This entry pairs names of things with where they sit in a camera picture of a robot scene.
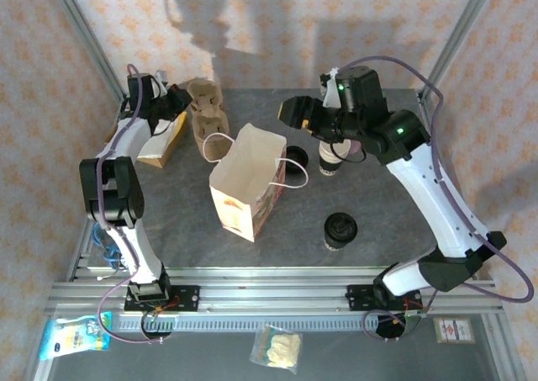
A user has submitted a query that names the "brown pulp cup carrier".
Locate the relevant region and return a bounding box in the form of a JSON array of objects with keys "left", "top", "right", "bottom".
[{"left": 185, "top": 77, "right": 233, "bottom": 162}]

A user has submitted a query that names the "small brown framed card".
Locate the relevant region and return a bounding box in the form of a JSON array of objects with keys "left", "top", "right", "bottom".
[{"left": 432, "top": 316, "right": 477, "bottom": 344}]

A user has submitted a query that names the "white donut print paper bag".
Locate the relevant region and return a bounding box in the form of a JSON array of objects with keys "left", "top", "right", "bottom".
[{"left": 202, "top": 122, "right": 310, "bottom": 244}]

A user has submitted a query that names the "blue cable bundle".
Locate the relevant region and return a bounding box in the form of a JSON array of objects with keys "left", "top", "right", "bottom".
[{"left": 91, "top": 223, "right": 127, "bottom": 271}]

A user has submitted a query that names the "grey slotted cable duct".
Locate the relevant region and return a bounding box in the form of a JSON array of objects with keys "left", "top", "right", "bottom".
[{"left": 113, "top": 313, "right": 425, "bottom": 333}]

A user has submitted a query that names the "white napkins pile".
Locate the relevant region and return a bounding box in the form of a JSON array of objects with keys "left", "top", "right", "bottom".
[{"left": 136, "top": 111, "right": 190, "bottom": 170}]

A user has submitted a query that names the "blue white snack packet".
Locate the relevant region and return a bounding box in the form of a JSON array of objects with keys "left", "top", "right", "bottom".
[{"left": 39, "top": 311, "right": 113, "bottom": 362}]

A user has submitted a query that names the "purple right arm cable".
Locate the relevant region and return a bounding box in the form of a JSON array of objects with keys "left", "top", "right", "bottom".
[{"left": 335, "top": 56, "right": 535, "bottom": 341}]

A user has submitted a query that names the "clear bag of crackers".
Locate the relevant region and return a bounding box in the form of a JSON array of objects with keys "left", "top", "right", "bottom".
[{"left": 249, "top": 323, "right": 303, "bottom": 376}]

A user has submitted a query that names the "stack of paper cups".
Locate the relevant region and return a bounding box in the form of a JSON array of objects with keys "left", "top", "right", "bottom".
[{"left": 318, "top": 139, "right": 352, "bottom": 177}]

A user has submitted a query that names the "aluminium frame post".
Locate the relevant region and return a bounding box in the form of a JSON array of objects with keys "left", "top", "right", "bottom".
[
  {"left": 44, "top": 0, "right": 129, "bottom": 104},
  {"left": 417, "top": 0, "right": 502, "bottom": 100}
]

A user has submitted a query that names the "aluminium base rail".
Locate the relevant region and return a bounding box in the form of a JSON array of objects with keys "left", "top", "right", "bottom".
[{"left": 44, "top": 265, "right": 504, "bottom": 318}]

